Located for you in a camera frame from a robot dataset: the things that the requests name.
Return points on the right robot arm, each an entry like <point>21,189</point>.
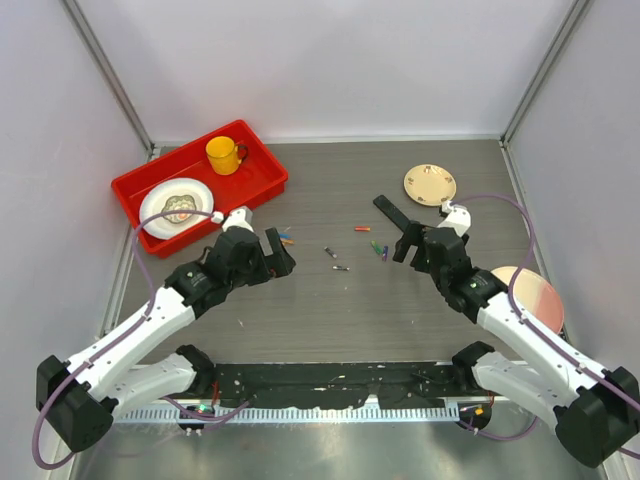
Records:
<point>593,411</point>

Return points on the cream floral plate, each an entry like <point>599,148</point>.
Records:
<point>429,185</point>

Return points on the small patterned bowl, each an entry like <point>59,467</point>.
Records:
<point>179,208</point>

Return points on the white slotted cable duct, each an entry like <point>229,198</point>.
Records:
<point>370,412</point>

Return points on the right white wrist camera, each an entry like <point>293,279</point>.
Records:
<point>455,217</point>

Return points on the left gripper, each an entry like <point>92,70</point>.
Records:
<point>280,262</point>

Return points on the aluminium frame post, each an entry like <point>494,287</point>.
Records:
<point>97,53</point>
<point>576,13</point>

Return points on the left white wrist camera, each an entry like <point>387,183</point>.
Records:
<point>240,217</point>

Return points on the left aluminium frame post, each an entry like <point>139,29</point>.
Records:
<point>97,53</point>

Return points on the white paper plate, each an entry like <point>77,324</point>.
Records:
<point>154,201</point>

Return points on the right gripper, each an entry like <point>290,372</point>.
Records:
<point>414,234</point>

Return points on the pink white plate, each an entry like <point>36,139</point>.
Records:
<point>540,299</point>

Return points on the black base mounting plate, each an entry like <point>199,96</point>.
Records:
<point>326,386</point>

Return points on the right aluminium frame post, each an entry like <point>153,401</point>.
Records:
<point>576,13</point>

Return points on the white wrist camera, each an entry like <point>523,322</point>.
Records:
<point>455,217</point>
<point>240,217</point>

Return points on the red plastic tray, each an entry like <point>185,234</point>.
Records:
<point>259,178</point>

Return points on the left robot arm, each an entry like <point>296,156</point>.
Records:
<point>81,397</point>

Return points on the yellow mug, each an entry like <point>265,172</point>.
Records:
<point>225,155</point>

